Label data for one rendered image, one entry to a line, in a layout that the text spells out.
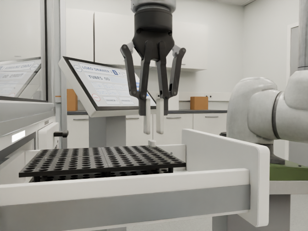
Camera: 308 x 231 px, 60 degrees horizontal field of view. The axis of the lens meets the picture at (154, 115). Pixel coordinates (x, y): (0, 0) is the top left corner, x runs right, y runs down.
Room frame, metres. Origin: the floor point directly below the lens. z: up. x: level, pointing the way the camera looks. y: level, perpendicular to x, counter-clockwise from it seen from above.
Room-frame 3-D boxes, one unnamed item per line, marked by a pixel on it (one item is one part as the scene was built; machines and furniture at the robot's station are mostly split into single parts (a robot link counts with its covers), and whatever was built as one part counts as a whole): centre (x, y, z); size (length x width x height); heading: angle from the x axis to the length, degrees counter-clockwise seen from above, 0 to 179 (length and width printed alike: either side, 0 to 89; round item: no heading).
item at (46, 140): (0.72, 0.28, 0.87); 0.29 x 0.02 x 0.11; 15
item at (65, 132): (0.72, 0.25, 0.91); 0.07 x 0.04 x 0.01; 15
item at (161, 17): (0.53, 0.00, 1.12); 0.08 x 0.07 x 0.09; 105
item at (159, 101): (0.54, -0.01, 0.96); 0.03 x 0.01 x 0.07; 15
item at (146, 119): (0.53, 0.01, 0.96); 0.03 x 0.01 x 0.07; 15
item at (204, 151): (0.49, -0.11, 0.87); 0.29 x 0.02 x 0.11; 15
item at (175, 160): (0.47, -0.02, 0.90); 0.18 x 0.02 x 0.01; 15
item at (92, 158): (0.44, 0.08, 0.87); 0.22 x 0.18 x 0.06; 105
